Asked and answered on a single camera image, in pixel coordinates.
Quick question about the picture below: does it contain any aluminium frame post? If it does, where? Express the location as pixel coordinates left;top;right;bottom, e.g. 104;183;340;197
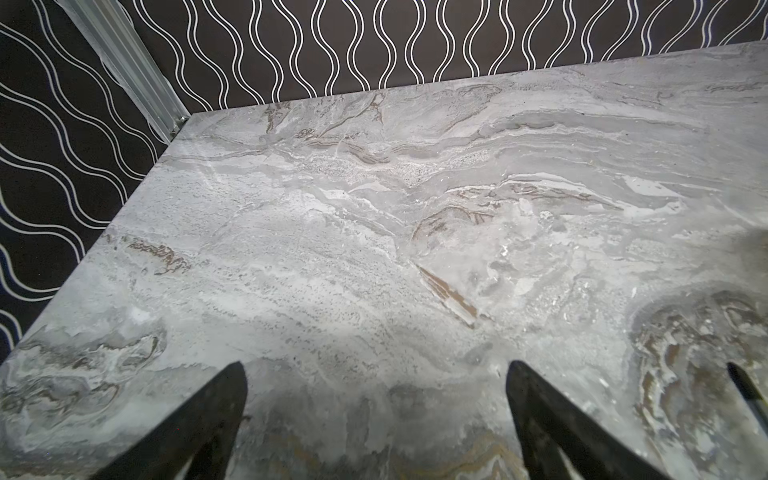
58;0;190;143

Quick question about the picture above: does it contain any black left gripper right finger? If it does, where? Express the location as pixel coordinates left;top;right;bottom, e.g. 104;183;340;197
506;360;666;479

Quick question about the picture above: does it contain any green black handled screwdriver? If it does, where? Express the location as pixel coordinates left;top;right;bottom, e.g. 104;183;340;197
727;362;768;433

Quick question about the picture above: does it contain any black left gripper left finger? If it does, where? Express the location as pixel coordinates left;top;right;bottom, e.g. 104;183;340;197
92;362;248;479

